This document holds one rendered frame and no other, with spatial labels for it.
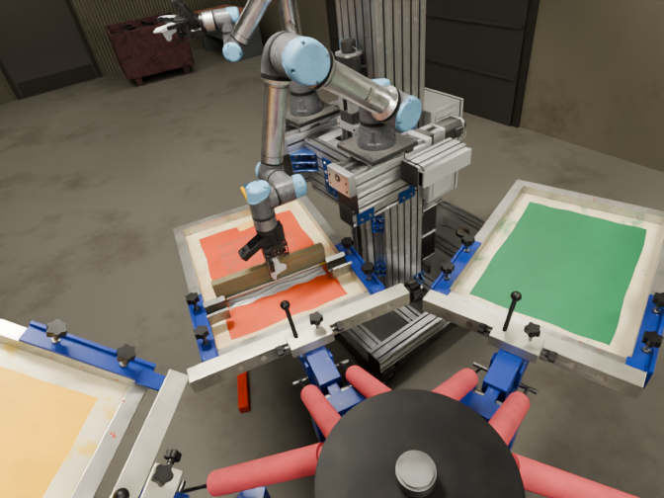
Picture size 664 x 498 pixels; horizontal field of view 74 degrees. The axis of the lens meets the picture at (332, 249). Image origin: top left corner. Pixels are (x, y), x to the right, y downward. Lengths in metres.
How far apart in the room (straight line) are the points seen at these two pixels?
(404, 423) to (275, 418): 1.64
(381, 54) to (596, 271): 1.08
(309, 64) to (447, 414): 0.91
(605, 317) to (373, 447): 0.96
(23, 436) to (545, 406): 2.08
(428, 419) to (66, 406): 0.81
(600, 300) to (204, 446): 1.84
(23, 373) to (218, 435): 1.35
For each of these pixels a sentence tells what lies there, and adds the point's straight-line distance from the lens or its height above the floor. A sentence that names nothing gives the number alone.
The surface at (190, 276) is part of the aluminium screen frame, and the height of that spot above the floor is 0.99.
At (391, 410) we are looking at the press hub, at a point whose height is 1.32.
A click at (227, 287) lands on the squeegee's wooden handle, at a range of 1.54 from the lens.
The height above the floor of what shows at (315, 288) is 0.95.
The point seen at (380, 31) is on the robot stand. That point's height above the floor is 1.60.
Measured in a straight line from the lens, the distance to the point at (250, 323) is 1.49.
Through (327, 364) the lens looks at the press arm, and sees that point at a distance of 1.22.
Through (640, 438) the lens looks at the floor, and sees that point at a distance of 2.52.
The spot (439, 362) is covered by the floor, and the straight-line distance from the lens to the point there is 2.51.
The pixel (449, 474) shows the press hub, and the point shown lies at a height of 1.32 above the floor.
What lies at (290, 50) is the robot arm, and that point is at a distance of 1.26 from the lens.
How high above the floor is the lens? 2.02
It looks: 39 degrees down
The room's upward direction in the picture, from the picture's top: 8 degrees counter-clockwise
